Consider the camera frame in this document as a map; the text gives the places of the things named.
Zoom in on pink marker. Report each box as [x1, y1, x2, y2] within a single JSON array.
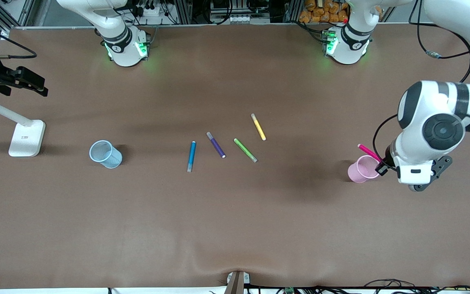
[[357, 144, 382, 164]]

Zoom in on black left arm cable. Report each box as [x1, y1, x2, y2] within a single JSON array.
[[372, 0, 470, 169]]

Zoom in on metal table edge bracket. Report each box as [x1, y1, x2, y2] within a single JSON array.
[[226, 271, 251, 294]]

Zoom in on blue plastic cup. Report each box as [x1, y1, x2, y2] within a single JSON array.
[[89, 140, 123, 169]]

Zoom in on blue marker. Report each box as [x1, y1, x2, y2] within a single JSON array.
[[187, 141, 197, 173]]

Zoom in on purple marker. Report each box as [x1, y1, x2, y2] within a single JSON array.
[[206, 131, 226, 159]]

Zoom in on yellow marker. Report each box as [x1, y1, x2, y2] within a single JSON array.
[[251, 113, 267, 141]]

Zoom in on aluminium profile rack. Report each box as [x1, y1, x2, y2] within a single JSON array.
[[169, 0, 301, 25]]

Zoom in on white stand with pole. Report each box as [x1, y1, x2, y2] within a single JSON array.
[[0, 100, 46, 158]]

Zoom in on white power strip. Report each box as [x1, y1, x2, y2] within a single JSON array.
[[136, 4, 166, 18]]

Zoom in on orange packed items pile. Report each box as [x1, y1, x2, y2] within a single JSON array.
[[298, 0, 350, 24]]

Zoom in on green marker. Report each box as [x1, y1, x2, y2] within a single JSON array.
[[233, 138, 258, 163]]

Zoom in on pink plastic cup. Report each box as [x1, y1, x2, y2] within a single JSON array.
[[348, 155, 381, 183]]

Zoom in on white terminal strip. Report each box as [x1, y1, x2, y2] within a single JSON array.
[[226, 15, 257, 24]]

